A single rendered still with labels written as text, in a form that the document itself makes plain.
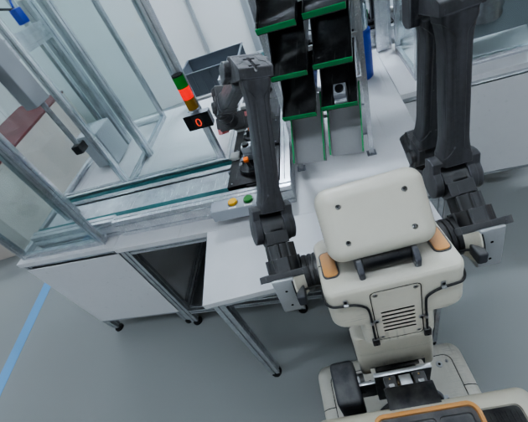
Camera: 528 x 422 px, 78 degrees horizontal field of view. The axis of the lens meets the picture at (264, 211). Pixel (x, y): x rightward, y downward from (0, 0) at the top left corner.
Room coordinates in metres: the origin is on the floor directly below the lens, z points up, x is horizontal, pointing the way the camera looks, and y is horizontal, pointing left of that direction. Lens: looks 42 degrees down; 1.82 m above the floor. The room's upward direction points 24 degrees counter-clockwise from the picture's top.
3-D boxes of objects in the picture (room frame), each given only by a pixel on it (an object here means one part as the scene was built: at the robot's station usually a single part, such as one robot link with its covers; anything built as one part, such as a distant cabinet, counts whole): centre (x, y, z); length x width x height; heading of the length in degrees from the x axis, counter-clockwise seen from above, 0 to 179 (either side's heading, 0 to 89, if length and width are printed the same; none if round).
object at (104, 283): (2.03, 0.81, 0.43); 1.39 x 0.63 x 0.86; 161
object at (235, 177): (1.25, -0.05, 0.96); 0.24 x 0.24 x 0.02; 71
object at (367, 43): (1.80, -0.88, 1.00); 0.16 x 0.16 x 0.27
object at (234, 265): (0.97, -0.16, 0.84); 0.90 x 0.70 x 0.03; 78
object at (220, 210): (1.07, 0.11, 0.93); 0.21 x 0.07 x 0.06; 71
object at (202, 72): (3.39, -0.14, 0.73); 0.62 x 0.42 x 0.23; 71
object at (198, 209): (1.20, 0.26, 0.91); 0.89 x 0.06 x 0.11; 71
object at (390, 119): (1.67, -0.19, 0.85); 1.50 x 1.41 x 0.03; 71
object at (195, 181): (1.37, 0.23, 0.91); 0.84 x 0.28 x 0.10; 71
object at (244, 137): (1.49, -0.13, 1.01); 0.24 x 0.24 x 0.13; 71
